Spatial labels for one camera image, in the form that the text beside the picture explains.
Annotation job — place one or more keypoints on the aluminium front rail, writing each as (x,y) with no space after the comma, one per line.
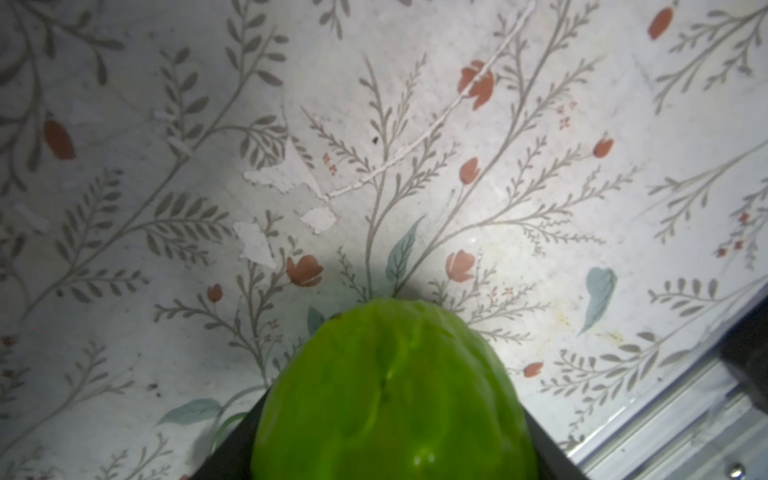
(696,397)

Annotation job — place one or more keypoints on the green custard apple fake fruit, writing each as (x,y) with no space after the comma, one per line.
(394,389)

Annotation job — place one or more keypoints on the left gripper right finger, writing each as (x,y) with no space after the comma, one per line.
(552,462)

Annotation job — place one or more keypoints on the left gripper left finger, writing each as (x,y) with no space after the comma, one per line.
(232,458)

